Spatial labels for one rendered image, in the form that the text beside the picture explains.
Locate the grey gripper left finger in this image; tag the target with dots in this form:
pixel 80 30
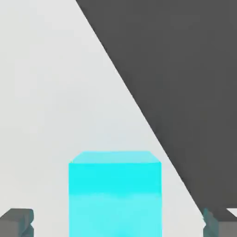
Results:
pixel 14 224

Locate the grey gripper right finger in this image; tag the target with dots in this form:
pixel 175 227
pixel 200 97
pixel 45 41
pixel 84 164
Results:
pixel 220 228

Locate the small cyan cube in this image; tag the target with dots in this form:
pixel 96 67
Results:
pixel 114 196

